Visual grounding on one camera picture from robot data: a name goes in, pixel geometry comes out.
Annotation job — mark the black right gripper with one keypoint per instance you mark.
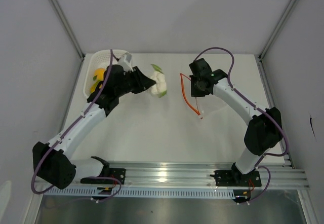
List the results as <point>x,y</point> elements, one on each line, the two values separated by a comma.
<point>194,92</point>

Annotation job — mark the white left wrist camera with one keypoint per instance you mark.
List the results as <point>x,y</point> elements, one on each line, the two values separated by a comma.
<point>125,62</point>

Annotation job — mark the white cauliflower with green leaves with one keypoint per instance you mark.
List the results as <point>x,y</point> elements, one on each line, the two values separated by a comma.
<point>160,88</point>

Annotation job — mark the left aluminium frame post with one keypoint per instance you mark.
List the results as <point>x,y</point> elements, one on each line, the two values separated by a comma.
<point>67,28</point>

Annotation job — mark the orange fruit with leaf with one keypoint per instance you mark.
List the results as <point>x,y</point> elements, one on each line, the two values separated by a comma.
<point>99,74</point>

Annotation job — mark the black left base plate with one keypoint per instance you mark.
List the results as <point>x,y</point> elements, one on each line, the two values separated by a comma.
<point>114,174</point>

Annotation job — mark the white slotted cable duct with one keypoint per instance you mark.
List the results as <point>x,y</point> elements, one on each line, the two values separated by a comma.
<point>144,192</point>

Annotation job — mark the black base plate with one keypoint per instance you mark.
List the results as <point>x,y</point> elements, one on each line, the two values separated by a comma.
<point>114,174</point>
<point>236,179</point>

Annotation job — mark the white perforated plastic basket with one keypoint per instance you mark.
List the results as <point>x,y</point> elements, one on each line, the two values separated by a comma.
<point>100,59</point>

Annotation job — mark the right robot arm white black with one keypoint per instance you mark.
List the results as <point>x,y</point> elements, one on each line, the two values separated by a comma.
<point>263,124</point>

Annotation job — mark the right aluminium frame post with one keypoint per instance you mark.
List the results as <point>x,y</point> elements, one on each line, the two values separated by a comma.
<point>284,17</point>

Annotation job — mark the aluminium mounting rail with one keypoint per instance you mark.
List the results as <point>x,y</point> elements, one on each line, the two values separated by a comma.
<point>197,176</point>

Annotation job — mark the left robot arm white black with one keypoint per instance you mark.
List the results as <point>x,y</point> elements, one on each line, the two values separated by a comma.
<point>51,160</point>

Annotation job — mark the clear zip bag orange zipper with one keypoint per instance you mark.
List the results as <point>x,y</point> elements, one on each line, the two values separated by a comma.
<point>201,106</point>

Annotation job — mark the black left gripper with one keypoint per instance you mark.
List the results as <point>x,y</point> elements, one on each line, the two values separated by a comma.
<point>143,82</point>

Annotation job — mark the green orange mango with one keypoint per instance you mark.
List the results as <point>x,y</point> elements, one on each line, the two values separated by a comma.
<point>95,86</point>

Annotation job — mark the aluminium frame post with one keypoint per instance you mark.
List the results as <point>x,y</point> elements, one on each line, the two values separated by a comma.
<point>67,28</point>
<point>284,17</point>

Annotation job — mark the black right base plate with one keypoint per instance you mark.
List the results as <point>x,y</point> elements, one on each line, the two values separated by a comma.
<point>236,179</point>

